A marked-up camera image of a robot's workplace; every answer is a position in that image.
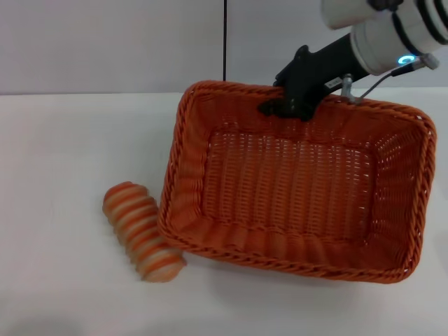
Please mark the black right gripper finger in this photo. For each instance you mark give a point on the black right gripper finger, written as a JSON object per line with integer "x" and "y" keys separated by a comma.
{"x": 290, "y": 109}
{"x": 280, "y": 82}

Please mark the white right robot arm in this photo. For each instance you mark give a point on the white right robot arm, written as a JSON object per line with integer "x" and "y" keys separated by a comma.
{"x": 392, "y": 31}

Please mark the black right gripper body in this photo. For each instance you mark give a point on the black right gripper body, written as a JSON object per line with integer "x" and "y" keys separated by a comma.
{"x": 315, "y": 70}

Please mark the orange striped bread roll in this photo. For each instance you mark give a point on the orange striped bread roll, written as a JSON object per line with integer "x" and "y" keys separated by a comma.
{"x": 140, "y": 227}

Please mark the orange woven plastic basket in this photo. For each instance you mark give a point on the orange woven plastic basket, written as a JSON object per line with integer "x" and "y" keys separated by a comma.
{"x": 287, "y": 189}

